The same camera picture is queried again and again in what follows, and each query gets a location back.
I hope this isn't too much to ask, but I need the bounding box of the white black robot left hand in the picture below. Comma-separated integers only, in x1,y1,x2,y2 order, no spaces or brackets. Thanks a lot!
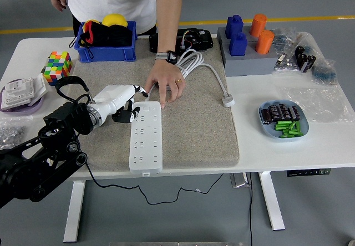
88,84,148,124

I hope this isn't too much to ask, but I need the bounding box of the blue block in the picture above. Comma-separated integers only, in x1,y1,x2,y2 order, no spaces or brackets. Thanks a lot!
225,14,244,39
229,32,248,57

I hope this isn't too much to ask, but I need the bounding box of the blue plastic bin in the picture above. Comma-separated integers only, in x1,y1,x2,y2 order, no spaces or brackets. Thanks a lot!
74,20,139,63

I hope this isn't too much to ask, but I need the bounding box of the white wall socket panel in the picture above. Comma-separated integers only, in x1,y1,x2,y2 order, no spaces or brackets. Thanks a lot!
1,77,36,111
27,73,50,107

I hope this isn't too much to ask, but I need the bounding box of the black wrist watch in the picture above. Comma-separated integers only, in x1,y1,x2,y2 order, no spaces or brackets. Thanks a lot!
155,50,178,65

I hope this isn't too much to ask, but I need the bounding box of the colourful puzzle cube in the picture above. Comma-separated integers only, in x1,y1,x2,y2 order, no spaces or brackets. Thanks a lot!
43,51,73,86

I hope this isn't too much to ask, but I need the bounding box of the purple plate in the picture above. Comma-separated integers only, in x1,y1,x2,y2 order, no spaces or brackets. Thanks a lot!
0,78,45,116

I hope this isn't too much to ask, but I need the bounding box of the black power adapter with cord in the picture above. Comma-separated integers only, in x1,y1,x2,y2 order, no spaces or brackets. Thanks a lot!
84,161,225,206

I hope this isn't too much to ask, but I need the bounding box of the light blue plate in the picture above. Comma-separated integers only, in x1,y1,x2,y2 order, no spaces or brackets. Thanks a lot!
258,99,310,141

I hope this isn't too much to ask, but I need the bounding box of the metal box under table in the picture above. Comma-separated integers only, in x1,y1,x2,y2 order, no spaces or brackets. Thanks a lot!
229,172,249,188

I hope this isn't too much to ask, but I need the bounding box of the white table leg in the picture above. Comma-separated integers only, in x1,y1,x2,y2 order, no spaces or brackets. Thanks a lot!
63,180,86,243
258,171,286,232

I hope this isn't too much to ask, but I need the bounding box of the black hanging cable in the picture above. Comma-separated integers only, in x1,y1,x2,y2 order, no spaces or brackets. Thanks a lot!
248,172,253,246

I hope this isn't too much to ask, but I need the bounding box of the white power strip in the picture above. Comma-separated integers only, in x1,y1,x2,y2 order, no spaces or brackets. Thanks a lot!
129,101,164,177

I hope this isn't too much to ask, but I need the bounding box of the clear empty plastic bag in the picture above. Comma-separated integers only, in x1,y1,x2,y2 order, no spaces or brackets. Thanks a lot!
278,85,355,124

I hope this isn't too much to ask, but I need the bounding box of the black red yellow pouch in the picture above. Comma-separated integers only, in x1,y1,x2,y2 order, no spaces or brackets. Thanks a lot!
68,19,110,59

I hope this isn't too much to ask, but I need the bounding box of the bag of screws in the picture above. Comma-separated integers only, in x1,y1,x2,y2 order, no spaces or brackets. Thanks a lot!
0,116,28,150

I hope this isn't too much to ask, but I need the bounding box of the white coiled cable with plug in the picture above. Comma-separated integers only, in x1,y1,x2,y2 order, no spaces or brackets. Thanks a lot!
145,48,236,108

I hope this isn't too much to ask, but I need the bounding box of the black table control panel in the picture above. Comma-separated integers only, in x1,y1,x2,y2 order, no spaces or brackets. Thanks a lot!
286,168,332,177

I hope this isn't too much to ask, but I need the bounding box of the grey block base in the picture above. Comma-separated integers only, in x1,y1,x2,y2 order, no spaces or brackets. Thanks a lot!
224,42,279,77
217,25,260,46

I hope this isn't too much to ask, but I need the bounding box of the grey-brown mat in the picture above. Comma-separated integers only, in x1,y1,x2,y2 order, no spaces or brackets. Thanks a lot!
49,35,241,172

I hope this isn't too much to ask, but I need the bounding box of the bag of small blue parts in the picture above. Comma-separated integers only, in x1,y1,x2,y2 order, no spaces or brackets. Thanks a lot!
311,59,338,85

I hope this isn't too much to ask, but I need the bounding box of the yellow ball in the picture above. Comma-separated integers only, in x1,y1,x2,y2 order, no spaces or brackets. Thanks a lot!
102,13,129,28

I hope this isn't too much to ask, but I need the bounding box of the orange cylinder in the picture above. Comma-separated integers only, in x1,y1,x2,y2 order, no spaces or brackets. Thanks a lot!
249,14,268,38
255,29,275,55

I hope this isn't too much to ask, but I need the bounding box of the black cloth bundle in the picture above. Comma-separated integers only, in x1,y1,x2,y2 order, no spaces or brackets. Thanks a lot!
106,24,134,47

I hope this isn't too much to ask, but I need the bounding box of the black electronic device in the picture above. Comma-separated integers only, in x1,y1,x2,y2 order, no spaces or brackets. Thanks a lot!
149,28,214,55

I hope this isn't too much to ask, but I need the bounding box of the bag of blue resistors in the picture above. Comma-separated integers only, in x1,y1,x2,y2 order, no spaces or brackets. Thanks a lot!
271,27,297,52

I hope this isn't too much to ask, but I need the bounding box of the bag of metal parts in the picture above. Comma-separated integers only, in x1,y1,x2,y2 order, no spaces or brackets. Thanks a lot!
273,52,301,72

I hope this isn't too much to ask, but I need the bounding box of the person's left hand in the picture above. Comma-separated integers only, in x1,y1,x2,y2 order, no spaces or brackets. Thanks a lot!
144,60,186,110

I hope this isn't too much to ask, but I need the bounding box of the bag of black capacitors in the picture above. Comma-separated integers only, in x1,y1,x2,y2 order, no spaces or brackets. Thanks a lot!
292,32,317,74

